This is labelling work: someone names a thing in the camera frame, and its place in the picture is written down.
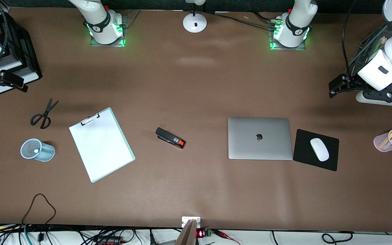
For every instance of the red LED display module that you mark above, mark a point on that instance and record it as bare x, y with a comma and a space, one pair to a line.
201, 233

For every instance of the teal clipboard with white paper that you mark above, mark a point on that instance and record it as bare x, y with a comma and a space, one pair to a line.
100, 149

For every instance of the black mouse pad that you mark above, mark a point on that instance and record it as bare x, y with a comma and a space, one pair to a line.
301, 153

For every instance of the white lamp base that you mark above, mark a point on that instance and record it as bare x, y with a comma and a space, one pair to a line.
195, 23

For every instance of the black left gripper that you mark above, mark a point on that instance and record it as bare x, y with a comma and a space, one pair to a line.
350, 84

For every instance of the black stapler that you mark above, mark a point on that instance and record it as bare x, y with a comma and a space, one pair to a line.
168, 136

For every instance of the white computer mouse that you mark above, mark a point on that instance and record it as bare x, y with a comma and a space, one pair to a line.
319, 149

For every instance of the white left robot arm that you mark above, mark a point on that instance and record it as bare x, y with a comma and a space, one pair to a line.
294, 27

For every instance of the light blue mesh pen cup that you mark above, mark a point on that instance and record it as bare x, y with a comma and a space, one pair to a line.
46, 153

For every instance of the aluminium profile post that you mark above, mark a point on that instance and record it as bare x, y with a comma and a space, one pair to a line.
187, 234

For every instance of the grey laptop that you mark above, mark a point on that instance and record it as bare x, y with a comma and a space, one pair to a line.
250, 146

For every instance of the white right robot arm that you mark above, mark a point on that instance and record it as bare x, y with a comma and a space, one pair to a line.
100, 20

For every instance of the mint green clipboard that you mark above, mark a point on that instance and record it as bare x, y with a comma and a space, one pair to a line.
90, 119

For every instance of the cream ruler stick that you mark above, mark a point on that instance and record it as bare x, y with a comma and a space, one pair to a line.
388, 137

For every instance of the black and blue scissors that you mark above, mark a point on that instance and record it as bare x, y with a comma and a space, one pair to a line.
46, 114

